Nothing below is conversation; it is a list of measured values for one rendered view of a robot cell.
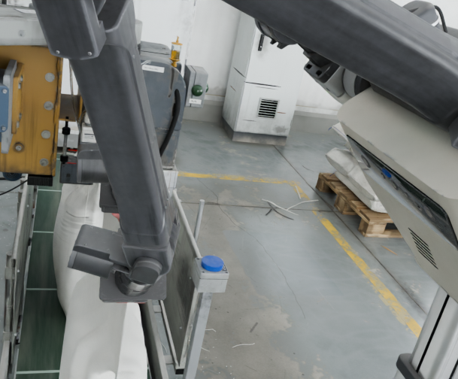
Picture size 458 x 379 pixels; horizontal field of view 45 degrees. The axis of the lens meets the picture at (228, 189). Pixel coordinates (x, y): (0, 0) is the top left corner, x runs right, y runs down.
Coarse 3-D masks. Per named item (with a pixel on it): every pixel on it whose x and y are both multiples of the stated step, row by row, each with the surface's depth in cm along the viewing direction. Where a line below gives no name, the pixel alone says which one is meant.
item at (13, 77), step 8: (8, 64) 112; (16, 64) 116; (24, 64) 123; (0, 72) 113; (8, 72) 106; (16, 72) 114; (0, 80) 108; (8, 80) 104; (16, 80) 111; (8, 88) 105; (16, 88) 112; (16, 96) 113; (8, 104) 106; (16, 104) 113; (8, 112) 107; (16, 112) 114; (8, 120) 107; (16, 120) 115; (8, 128) 108; (16, 128) 115; (0, 136) 109; (8, 136) 110; (8, 144) 111
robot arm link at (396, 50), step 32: (96, 0) 41; (224, 0) 41; (256, 0) 40; (288, 0) 40; (320, 0) 40; (352, 0) 40; (384, 0) 42; (288, 32) 42; (320, 32) 42; (352, 32) 41; (384, 32) 41; (416, 32) 42; (352, 64) 44; (384, 64) 43; (416, 64) 43; (448, 64) 43; (416, 96) 45; (448, 96) 44; (448, 128) 46
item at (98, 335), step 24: (96, 288) 127; (72, 312) 127; (96, 312) 118; (120, 312) 98; (72, 336) 119; (96, 336) 111; (120, 336) 95; (72, 360) 113; (96, 360) 107; (120, 360) 104; (144, 360) 114
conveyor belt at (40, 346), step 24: (48, 192) 270; (48, 216) 248; (48, 240) 229; (48, 264) 214; (48, 288) 200; (24, 312) 185; (48, 312) 188; (24, 336) 175; (48, 336) 177; (24, 360) 165; (48, 360) 167
